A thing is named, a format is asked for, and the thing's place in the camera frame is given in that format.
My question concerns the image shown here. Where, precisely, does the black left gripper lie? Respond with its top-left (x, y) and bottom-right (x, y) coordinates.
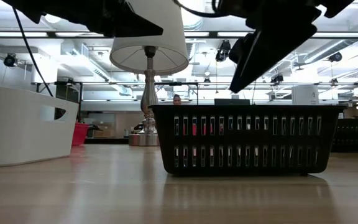
top-left (51, 0), bottom-right (165, 38)

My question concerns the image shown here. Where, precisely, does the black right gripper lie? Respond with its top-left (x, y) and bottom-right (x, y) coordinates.
top-left (219, 0), bottom-right (322, 94)

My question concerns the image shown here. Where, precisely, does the white plastic basket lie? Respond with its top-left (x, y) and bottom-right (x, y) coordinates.
top-left (0, 86), bottom-right (80, 168)

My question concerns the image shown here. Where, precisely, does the silver lamp with white shade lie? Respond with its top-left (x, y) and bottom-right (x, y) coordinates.
top-left (109, 0), bottom-right (190, 147)

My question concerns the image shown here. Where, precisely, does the black ceiling spotlight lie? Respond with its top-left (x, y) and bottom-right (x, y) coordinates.
top-left (328, 51), bottom-right (343, 63)
top-left (214, 39), bottom-right (232, 63)
top-left (3, 53), bottom-right (19, 68)
top-left (270, 73), bottom-right (285, 84)

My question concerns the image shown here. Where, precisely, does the black computer monitor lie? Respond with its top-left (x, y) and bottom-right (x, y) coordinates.
top-left (214, 98), bottom-right (251, 106)

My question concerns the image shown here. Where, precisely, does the white pillar with sign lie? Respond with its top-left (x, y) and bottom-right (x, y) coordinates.
top-left (291, 85), bottom-right (320, 106)

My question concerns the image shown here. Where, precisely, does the brown cardboard box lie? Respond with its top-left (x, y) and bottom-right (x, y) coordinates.
top-left (87, 121), bottom-right (115, 138)

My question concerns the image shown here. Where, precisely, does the black overhead light rail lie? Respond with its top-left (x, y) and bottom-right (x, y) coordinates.
top-left (0, 30), bottom-right (358, 39)

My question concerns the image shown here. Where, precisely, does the silver round ceiling duct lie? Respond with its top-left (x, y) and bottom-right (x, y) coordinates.
top-left (181, 0), bottom-right (205, 32)

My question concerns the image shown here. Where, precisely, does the white rectangular ceiling duct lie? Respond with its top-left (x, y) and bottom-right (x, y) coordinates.
top-left (57, 42), bottom-right (113, 82)

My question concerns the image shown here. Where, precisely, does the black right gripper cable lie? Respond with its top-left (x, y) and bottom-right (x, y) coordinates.
top-left (172, 0), bottom-right (222, 19)

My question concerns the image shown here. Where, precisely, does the black metal frame stand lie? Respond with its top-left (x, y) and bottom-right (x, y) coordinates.
top-left (154, 81), bottom-right (200, 106)
top-left (35, 80), bottom-right (84, 123)

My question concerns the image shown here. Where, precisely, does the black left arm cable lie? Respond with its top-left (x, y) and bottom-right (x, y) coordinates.
top-left (12, 6), bottom-right (55, 98)

